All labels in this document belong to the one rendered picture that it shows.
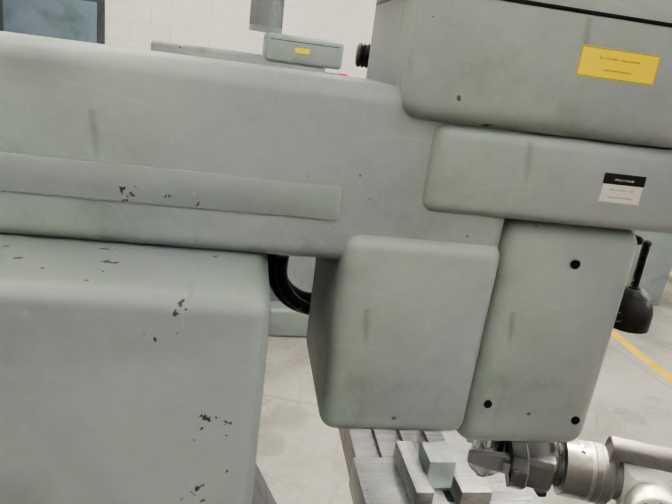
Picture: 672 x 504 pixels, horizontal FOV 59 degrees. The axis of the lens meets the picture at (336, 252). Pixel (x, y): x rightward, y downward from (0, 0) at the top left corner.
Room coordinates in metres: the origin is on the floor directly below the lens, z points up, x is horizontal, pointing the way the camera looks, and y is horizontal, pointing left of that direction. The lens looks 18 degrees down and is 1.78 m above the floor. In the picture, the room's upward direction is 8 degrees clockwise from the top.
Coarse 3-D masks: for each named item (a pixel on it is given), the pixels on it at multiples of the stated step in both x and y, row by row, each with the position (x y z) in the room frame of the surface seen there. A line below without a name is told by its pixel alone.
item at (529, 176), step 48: (432, 144) 0.65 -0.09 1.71; (480, 144) 0.65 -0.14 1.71; (528, 144) 0.66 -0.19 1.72; (576, 144) 0.67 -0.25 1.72; (624, 144) 0.69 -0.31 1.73; (432, 192) 0.64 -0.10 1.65; (480, 192) 0.65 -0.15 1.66; (528, 192) 0.66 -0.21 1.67; (576, 192) 0.67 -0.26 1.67; (624, 192) 0.68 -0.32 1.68
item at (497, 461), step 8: (472, 456) 0.76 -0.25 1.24; (480, 456) 0.76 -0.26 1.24; (488, 456) 0.76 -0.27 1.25; (496, 456) 0.76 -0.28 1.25; (504, 456) 0.76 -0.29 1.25; (480, 464) 0.76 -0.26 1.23; (488, 464) 0.76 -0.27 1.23; (496, 464) 0.76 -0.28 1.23; (504, 464) 0.75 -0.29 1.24; (504, 472) 0.76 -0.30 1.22
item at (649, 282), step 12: (660, 240) 4.92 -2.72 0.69; (636, 252) 4.86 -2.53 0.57; (660, 252) 4.93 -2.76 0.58; (648, 264) 4.90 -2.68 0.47; (660, 264) 4.94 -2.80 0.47; (648, 276) 4.91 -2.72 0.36; (660, 276) 4.95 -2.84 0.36; (648, 288) 4.92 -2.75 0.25; (660, 288) 4.96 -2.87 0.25; (660, 300) 4.97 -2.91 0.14
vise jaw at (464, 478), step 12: (456, 444) 1.04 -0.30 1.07; (456, 456) 1.00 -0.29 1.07; (456, 468) 0.96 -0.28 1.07; (468, 468) 0.96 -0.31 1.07; (456, 480) 0.93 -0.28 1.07; (468, 480) 0.93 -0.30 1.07; (480, 480) 0.93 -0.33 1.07; (456, 492) 0.91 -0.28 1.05; (468, 492) 0.90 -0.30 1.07; (480, 492) 0.90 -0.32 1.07
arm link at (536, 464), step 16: (512, 448) 0.76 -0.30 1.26; (528, 448) 0.77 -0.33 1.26; (544, 448) 0.77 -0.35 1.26; (560, 448) 0.77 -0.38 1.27; (576, 448) 0.76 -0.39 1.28; (592, 448) 0.76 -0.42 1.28; (512, 464) 0.74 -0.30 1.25; (528, 464) 0.73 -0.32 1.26; (544, 464) 0.74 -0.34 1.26; (560, 464) 0.75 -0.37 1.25; (576, 464) 0.74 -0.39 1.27; (592, 464) 0.74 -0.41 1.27; (512, 480) 0.72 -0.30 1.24; (528, 480) 0.74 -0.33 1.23; (544, 480) 0.74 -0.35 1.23; (560, 480) 0.74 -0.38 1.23; (576, 480) 0.73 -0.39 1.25; (592, 480) 0.73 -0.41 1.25; (576, 496) 0.73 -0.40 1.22
